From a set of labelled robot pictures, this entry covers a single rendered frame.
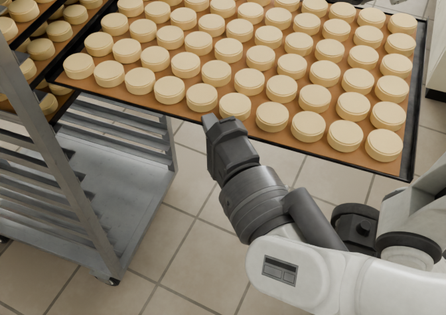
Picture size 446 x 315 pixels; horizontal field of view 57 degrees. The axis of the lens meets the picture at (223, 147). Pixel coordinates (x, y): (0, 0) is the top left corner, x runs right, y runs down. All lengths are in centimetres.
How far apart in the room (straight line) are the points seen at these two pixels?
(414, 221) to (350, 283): 55
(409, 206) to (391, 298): 58
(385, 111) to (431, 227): 39
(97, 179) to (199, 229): 44
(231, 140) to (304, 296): 23
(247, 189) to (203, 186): 124
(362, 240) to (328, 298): 104
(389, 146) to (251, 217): 24
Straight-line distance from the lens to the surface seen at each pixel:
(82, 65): 74
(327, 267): 45
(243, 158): 55
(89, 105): 155
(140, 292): 159
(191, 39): 76
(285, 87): 67
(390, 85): 72
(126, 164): 168
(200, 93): 66
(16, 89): 77
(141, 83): 69
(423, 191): 105
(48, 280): 170
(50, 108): 91
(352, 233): 148
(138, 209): 156
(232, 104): 64
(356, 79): 72
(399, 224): 101
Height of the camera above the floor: 149
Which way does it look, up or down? 52 degrees down
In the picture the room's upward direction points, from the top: straight up
